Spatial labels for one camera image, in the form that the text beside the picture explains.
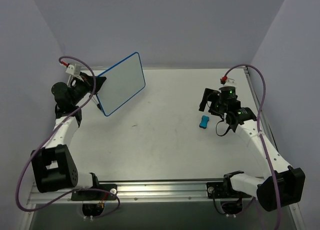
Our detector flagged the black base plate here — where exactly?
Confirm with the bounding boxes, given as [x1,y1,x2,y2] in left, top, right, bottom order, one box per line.
[206,181,251,199]
[71,183,118,201]

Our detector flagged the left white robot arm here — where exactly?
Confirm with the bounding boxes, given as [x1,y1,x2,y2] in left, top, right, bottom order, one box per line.
[31,73,106,199]

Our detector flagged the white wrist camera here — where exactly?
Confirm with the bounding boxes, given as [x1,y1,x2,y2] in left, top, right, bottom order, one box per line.
[220,76,236,86]
[60,61,82,77]

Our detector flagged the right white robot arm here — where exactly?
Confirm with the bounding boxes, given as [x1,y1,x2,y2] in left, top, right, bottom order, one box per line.
[199,86,306,211]

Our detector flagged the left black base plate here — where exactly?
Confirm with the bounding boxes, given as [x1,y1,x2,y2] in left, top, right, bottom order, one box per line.
[71,183,118,201]

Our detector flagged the aluminium front rail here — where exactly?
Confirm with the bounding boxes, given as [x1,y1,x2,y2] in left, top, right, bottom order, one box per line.
[26,177,271,205]

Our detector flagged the blue whiteboard eraser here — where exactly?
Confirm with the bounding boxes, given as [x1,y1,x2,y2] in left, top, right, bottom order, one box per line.
[199,115,210,129]

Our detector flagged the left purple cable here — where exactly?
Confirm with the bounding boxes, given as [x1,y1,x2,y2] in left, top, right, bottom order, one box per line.
[15,55,121,218]

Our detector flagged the black wire whiteboard stand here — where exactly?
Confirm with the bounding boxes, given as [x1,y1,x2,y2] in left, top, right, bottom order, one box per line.
[92,95,102,110]

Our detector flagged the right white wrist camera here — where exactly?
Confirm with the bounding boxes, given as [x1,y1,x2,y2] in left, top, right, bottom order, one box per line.
[220,76,236,86]

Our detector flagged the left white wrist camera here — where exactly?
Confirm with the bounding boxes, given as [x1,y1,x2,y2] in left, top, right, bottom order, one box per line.
[60,61,82,77]

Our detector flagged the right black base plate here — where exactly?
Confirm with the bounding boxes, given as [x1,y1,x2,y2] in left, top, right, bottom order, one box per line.
[206,181,251,199]

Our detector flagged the blue framed small whiteboard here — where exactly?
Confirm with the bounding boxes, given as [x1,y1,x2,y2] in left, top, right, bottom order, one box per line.
[96,52,146,117]

